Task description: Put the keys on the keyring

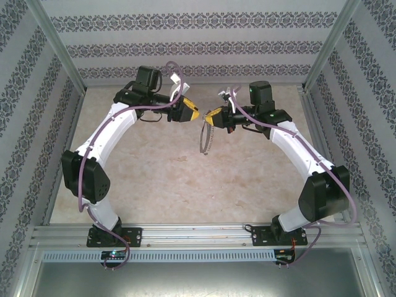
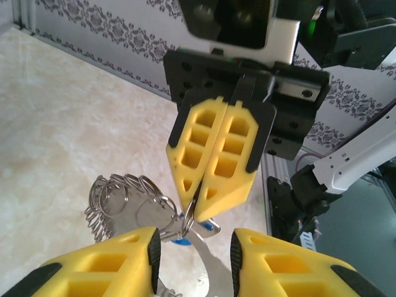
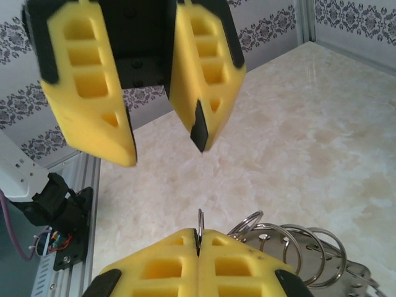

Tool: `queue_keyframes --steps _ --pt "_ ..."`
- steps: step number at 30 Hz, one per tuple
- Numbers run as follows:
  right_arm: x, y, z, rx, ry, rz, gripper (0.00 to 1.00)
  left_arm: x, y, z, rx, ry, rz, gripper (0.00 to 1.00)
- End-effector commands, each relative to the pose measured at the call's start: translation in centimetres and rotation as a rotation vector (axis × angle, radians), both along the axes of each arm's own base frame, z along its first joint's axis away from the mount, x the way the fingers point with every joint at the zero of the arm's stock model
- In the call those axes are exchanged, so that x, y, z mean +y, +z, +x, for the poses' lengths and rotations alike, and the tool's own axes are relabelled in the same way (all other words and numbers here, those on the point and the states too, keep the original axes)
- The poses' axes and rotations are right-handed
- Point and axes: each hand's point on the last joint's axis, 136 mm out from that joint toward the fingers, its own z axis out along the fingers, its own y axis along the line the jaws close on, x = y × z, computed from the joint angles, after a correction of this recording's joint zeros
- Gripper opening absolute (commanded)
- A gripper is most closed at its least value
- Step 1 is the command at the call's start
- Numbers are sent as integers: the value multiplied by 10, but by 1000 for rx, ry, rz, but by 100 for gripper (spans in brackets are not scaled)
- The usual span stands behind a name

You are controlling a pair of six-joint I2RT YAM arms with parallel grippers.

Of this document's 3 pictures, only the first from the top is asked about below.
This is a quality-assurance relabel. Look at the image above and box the right circuit board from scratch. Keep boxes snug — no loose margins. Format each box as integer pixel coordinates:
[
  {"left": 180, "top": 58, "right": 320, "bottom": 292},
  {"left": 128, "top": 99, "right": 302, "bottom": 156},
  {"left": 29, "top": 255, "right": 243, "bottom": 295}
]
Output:
[{"left": 276, "top": 252, "right": 296, "bottom": 264}]

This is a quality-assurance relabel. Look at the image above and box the circuit board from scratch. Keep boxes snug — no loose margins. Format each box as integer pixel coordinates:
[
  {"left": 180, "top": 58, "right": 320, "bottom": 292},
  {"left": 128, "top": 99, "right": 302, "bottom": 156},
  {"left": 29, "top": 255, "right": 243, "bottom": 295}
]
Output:
[
  {"left": 276, "top": 252, "right": 296, "bottom": 264},
  {"left": 101, "top": 250, "right": 127, "bottom": 260}
]

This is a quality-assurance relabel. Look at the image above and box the grey metal sheet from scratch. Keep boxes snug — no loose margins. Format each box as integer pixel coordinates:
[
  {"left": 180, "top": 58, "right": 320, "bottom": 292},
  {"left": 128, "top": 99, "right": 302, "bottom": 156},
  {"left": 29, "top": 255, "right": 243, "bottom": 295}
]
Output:
[{"left": 30, "top": 261, "right": 377, "bottom": 297}]

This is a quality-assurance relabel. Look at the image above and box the left circuit board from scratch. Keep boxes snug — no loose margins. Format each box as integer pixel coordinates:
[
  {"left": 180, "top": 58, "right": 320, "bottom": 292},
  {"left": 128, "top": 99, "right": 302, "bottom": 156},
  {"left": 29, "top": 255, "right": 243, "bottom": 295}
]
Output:
[{"left": 101, "top": 250, "right": 127, "bottom": 260}]

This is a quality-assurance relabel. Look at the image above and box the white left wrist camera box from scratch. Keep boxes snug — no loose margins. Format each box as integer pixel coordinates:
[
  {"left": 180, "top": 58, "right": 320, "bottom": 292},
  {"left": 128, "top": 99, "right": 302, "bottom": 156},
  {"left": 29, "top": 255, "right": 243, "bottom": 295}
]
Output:
[{"left": 169, "top": 72, "right": 190, "bottom": 100}]

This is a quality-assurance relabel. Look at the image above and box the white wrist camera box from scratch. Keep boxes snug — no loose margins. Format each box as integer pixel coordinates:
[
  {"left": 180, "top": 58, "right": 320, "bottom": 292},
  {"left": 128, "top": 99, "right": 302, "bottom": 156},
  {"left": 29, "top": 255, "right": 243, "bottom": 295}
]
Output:
[
  {"left": 169, "top": 72, "right": 190, "bottom": 100},
  {"left": 218, "top": 86, "right": 242, "bottom": 108}
]

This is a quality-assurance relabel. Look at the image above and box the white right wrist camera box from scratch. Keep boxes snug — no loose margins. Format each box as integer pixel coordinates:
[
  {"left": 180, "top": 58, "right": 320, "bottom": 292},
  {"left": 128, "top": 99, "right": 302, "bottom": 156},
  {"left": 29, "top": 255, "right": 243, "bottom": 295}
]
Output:
[{"left": 218, "top": 86, "right": 242, "bottom": 108}]

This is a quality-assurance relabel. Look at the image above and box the aluminium back rail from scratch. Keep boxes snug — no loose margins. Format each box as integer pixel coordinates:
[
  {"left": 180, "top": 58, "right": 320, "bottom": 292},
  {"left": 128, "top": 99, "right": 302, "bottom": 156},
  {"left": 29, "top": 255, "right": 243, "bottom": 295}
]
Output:
[{"left": 85, "top": 82, "right": 306, "bottom": 89}]

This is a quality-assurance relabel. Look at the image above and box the aluminium right side rail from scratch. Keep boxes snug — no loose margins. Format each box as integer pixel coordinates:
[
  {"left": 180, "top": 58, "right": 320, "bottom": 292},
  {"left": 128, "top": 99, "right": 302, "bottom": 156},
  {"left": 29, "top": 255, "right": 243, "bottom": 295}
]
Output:
[{"left": 296, "top": 86, "right": 350, "bottom": 222}]

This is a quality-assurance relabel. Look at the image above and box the aluminium left side rail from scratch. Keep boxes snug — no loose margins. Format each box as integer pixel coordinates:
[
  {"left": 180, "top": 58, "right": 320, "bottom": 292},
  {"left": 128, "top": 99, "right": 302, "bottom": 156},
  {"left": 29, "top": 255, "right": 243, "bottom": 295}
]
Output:
[{"left": 43, "top": 89, "right": 86, "bottom": 225}]

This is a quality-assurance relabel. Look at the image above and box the aluminium right frame post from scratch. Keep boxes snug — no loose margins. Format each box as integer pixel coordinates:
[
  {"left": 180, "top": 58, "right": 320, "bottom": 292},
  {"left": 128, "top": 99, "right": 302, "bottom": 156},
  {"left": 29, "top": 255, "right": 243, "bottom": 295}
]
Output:
[{"left": 302, "top": 0, "right": 361, "bottom": 92}]

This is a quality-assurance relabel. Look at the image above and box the aluminium frame post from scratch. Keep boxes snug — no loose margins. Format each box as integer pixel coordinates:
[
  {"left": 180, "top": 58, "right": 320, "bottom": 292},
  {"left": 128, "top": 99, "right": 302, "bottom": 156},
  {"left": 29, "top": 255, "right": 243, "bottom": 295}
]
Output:
[
  {"left": 26, "top": 0, "right": 87, "bottom": 93},
  {"left": 302, "top": 0, "right": 361, "bottom": 92}
]

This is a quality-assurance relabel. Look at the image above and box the aluminium left frame post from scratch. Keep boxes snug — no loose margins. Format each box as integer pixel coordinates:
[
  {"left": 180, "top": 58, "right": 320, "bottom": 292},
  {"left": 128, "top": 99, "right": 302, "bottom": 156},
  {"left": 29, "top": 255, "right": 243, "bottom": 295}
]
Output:
[{"left": 26, "top": 0, "right": 87, "bottom": 93}]

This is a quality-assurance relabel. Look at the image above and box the aluminium mounting rail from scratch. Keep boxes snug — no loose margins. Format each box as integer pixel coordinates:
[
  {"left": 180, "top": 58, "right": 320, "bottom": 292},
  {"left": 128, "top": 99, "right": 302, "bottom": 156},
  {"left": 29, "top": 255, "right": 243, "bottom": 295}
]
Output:
[{"left": 29, "top": 223, "right": 364, "bottom": 248}]

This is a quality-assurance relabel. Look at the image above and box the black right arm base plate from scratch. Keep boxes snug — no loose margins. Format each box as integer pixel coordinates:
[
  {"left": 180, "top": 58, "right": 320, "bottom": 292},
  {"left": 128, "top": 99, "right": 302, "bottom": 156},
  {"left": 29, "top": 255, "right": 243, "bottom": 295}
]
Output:
[{"left": 251, "top": 225, "right": 309, "bottom": 248}]

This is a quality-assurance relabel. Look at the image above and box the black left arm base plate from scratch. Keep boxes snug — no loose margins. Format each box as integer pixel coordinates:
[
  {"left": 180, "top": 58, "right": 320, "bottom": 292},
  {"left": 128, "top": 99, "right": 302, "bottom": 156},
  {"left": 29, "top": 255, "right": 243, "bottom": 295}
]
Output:
[{"left": 86, "top": 227, "right": 143, "bottom": 248}]

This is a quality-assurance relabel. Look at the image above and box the slotted grey cable duct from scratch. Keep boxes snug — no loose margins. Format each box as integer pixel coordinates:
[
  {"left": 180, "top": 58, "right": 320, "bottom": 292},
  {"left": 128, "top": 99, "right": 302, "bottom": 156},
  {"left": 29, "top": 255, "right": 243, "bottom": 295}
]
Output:
[{"left": 41, "top": 249, "right": 276, "bottom": 263}]

